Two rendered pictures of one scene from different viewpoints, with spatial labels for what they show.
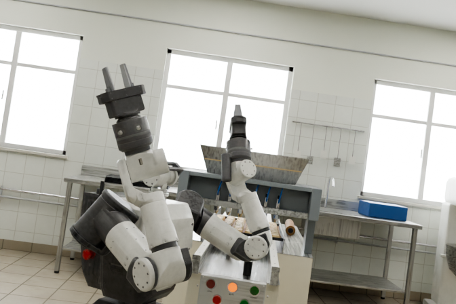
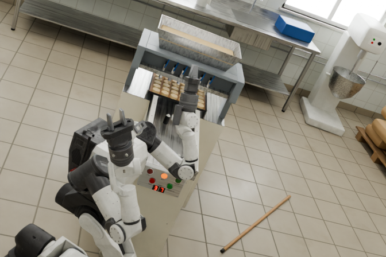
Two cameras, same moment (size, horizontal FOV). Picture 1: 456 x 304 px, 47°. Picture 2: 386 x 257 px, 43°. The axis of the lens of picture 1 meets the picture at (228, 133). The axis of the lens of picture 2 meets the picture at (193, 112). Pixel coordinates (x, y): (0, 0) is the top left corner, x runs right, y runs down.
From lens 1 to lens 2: 111 cm
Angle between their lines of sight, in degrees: 32
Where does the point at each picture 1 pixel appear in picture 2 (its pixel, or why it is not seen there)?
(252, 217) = (187, 151)
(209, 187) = (158, 58)
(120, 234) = (103, 197)
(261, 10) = not seen: outside the picture
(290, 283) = (203, 138)
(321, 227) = (241, 36)
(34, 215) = not seen: outside the picture
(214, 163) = (166, 42)
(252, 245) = (183, 171)
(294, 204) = (221, 85)
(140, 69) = not seen: outside the picture
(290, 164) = (226, 58)
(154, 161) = (132, 171)
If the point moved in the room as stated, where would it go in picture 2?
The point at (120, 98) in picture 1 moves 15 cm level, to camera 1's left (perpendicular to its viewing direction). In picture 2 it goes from (116, 136) to (74, 124)
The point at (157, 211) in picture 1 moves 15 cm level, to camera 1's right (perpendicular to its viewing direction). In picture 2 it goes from (130, 202) to (168, 212)
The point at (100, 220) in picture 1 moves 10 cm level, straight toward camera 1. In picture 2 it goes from (89, 182) to (91, 199)
